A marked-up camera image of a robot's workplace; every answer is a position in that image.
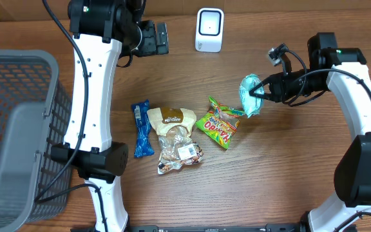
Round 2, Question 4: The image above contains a green Haribo candy bag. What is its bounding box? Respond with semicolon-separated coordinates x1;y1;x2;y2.
195;96;245;150

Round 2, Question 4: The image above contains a white barcode scanner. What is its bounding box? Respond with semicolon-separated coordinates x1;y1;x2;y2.
195;8;224;53

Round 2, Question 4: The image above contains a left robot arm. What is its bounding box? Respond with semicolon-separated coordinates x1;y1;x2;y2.
51;0;169;231

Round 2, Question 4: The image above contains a beige brown snack bag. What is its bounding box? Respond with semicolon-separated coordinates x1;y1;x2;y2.
147;107;204;175

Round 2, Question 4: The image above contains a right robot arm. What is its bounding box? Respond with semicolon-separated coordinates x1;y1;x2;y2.
249;32;371;231

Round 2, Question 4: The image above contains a blue snack wrapper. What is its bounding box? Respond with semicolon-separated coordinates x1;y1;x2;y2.
131;99;155;158

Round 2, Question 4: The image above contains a grey plastic mesh basket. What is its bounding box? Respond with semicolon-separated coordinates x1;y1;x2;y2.
0;50;71;231

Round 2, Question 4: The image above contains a teal tissue wipes pack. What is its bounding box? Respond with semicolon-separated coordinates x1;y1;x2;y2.
239;73;263;118

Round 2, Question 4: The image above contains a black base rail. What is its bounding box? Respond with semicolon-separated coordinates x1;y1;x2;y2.
70;223;359;232

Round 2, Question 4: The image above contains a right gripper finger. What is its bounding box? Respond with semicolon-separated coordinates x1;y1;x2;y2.
249;92;271;101
249;77;269;93

